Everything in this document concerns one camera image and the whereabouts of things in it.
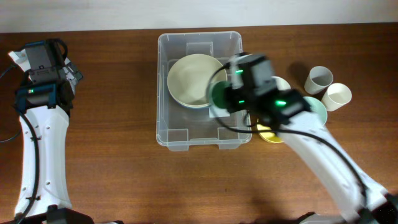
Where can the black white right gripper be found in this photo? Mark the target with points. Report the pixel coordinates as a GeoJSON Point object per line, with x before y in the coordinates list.
{"type": "Point", "coordinates": [231, 104]}

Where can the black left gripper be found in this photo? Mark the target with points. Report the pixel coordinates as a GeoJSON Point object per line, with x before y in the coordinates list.
{"type": "Point", "coordinates": [74, 74]}

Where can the white plastic bowl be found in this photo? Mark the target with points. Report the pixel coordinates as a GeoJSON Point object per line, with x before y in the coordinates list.
{"type": "Point", "coordinates": [281, 83]}

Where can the yellow plastic bowl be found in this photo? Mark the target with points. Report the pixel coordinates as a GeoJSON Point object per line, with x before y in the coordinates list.
{"type": "Point", "coordinates": [268, 136]}

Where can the mint green plastic bowl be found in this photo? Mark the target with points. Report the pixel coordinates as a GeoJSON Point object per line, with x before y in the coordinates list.
{"type": "Point", "coordinates": [317, 107]}

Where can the grey plastic cup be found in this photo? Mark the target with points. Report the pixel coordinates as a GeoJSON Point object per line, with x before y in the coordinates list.
{"type": "Point", "coordinates": [318, 79]}

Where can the green plastic cup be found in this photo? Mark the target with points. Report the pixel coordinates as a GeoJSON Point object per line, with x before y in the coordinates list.
{"type": "Point", "coordinates": [217, 93]}

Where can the white plastic cup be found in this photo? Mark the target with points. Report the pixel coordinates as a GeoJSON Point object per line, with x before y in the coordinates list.
{"type": "Point", "coordinates": [336, 96]}

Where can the dark blue plastic plate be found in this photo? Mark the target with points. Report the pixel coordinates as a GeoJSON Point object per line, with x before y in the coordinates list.
{"type": "Point", "coordinates": [195, 107]}

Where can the beige plate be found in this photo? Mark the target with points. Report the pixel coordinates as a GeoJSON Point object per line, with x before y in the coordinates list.
{"type": "Point", "coordinates": [188, 78]}

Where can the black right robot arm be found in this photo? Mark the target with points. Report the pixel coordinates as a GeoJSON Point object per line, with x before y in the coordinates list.
{"type": "Point", "coordinates": [359, 198]}

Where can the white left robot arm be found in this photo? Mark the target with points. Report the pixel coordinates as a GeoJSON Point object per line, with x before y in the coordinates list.
{"type": "Point", "coordinates": [43, 106]}

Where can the clear plastic storage container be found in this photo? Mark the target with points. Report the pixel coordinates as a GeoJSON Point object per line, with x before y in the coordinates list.
{"type": "Point", "coordinates": [179, 127]}

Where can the white paper label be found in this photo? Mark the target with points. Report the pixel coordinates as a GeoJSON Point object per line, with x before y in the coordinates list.
{"type": "Point", "coordinates": [215, 112]}

